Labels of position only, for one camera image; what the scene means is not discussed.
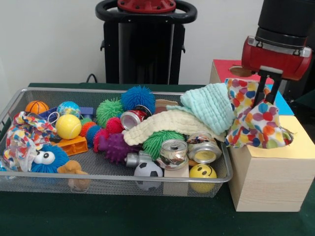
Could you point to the crushed can yellow base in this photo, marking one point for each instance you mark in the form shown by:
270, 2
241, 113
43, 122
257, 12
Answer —
204, 150

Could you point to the yellow smiley ball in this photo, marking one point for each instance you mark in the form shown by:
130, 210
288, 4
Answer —
203, 172

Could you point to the polka dot cloth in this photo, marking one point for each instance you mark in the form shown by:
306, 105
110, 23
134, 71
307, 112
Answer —
256, 125

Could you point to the shallow mesh bin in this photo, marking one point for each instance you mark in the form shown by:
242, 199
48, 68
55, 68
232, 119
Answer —
24, 184

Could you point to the dark green table cloth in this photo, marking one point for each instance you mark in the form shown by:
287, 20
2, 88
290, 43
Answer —
123, 216

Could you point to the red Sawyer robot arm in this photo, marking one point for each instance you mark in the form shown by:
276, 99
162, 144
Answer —
283, 17

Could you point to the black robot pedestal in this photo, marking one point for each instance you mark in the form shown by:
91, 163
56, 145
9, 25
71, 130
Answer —
142, 54

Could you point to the blue spiky puffer ball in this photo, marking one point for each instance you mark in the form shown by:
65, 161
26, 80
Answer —
137, 97
56, 159

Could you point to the yellow tennis ball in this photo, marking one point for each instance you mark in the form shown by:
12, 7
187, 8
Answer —
68, 126

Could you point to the mint green waffle cloth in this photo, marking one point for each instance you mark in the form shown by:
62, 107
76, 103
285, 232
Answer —
209, 108

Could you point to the small soccer ball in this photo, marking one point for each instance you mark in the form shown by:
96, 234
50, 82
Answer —
147, 172

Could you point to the wooden box with three holes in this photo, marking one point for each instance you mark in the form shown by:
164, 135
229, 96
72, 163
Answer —
270, 182

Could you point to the cream waffle cloth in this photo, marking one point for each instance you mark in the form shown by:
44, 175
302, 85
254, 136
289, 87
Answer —
167, 125

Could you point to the confetti print cloth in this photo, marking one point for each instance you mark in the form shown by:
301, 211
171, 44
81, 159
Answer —
19, 137

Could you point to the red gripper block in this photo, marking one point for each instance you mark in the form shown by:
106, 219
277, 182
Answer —
270, 59

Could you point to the silver crushed can pull tab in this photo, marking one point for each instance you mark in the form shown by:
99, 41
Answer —
172, 155

